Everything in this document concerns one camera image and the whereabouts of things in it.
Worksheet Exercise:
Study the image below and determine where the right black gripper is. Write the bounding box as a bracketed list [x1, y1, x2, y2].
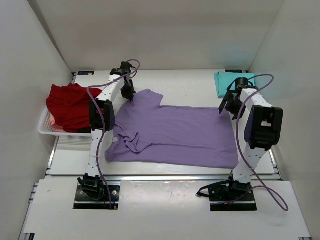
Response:
[219, 92, 246, 120]

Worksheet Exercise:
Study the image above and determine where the purple t shirt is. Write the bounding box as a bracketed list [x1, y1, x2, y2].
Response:
[104, 89, 239, 169]

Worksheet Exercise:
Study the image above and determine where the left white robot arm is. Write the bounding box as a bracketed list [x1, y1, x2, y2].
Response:
[78, 59, 141, 203]

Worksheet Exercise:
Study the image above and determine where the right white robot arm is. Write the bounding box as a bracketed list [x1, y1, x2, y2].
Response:
[218, 77, 284, 200]

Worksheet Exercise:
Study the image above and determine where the folded teal t shirt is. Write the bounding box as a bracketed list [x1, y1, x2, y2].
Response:
[214, 71, 255, 98]

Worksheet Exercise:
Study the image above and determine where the right blue label sticker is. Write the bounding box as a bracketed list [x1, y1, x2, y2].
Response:
[225, 69, 243, 74]

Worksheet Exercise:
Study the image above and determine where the black garment in basket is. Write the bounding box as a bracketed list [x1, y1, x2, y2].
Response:
[77, 127, 91, 134]

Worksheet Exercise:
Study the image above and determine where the red t shirt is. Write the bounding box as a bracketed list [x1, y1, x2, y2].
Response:
[46, 83, 91, 133]

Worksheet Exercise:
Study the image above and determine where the pink garment in basket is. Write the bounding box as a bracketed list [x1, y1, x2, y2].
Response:
[49, 114, 66, 133]

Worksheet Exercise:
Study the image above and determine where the white plastic basket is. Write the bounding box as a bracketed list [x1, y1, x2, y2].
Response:
[37, 107, 91, 138]

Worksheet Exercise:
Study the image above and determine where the aluminium table rail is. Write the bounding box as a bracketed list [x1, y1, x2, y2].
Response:
[104, 174, 229, 181]

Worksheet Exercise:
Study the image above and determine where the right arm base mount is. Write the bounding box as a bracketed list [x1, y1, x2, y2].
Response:
[196, 176, 258, 212]

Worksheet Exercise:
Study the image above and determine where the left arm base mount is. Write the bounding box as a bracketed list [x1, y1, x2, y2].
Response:
[73, 177, 121, 210]

